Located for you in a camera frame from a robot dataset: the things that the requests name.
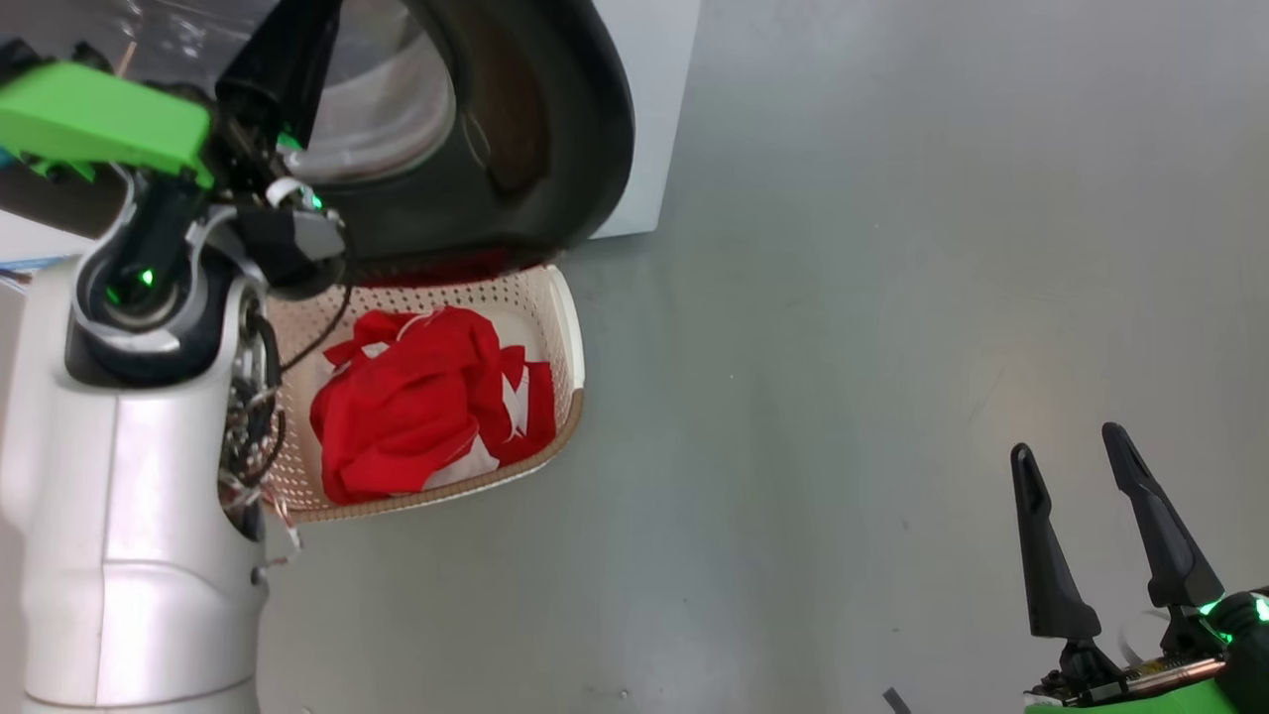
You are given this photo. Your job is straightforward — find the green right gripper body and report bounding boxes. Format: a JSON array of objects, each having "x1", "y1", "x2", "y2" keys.
[{"x1": 1024, "y1": 650, "x2": 1240, "y2": 714}]

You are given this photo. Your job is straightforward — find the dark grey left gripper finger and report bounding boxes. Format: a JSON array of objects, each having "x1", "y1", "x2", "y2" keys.
[{"x1": 215, "y1": 0, "x2": 343, "y2": 150}]

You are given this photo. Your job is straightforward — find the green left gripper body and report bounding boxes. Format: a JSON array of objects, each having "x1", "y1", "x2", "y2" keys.
[{"x1": 0, "y1": 61, "x2": 214, "y2": 189}]

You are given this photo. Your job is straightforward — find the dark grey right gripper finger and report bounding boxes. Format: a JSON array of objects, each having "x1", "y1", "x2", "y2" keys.
[
  {"x1": 1011, "y1": 443, "x2": 1126, "y2": 695},
  {"x1": 1102, "y1": 422, "x2": 1225, "y2": 655}
]

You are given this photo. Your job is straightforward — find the dark grey washing machine door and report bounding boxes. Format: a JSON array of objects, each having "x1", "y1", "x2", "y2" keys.
[{"x1": 288, "y1": 0, "x2": 635, "y2": 289}]

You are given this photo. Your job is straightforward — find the plain red garment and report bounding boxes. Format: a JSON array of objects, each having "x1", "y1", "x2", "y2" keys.
[{"x1": 310, "y1": 307, "x2": 507, "y2": 507}]

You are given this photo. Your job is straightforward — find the red and white garment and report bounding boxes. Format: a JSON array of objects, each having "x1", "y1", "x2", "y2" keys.
[{"x1": 421, "y1": 337, "x2": 558, "y2": 497}]

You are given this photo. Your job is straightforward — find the cream perforated laundry basket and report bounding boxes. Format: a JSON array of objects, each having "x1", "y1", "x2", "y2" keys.
[{"x1": 260, "y1": 263, "x2": 586, "y2": 524}]

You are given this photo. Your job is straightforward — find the white washing machine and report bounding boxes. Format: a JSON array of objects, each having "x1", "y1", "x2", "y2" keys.
[{"x1": 0, "y1": 0, "x2": 702, "y2": 289}]

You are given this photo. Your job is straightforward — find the blue energy label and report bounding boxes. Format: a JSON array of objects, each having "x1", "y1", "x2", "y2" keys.
[{"x1": 0, "y1": 256, "x2": 65, "y2": 289}]

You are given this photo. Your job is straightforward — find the thin black cable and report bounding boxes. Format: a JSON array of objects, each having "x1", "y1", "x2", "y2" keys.
[{"x1": 278, "y1": 286, "x2": 355, "y2": 376}]

